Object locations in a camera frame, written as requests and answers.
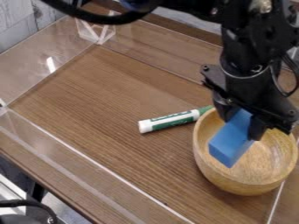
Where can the brown wooden bowl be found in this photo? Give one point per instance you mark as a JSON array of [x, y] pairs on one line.
[[264, 167]]

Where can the green and white marker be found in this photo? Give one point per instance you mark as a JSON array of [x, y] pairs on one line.
[[172, 120]]

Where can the clear acrylic tray wall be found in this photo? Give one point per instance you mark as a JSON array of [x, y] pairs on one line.
[[75, 97]]

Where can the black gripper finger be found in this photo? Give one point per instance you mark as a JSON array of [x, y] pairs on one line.
[[260, 124], [225, 105]]

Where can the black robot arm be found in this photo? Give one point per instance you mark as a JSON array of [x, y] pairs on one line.
[[258, 31]]

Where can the blue rectangular block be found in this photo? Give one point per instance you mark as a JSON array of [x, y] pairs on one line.
[[230, 142]]

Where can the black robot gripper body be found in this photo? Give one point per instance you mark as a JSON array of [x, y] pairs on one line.
[[258, 91]]

